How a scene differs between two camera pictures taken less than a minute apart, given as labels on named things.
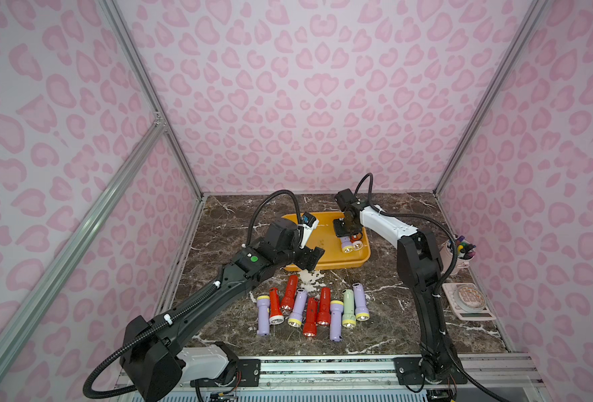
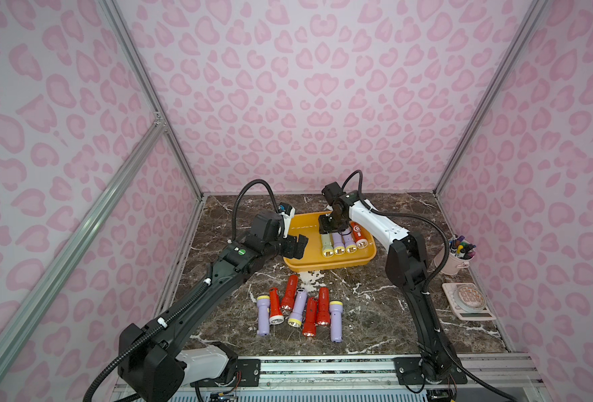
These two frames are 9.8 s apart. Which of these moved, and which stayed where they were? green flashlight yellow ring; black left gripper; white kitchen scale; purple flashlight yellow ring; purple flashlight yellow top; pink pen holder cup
Moved: black left gripper; green flashlight yellow ring
Stayed: white kitchen scale; purple flashlight yellow ring; pink pen holder cup; purple flashlight yellow top
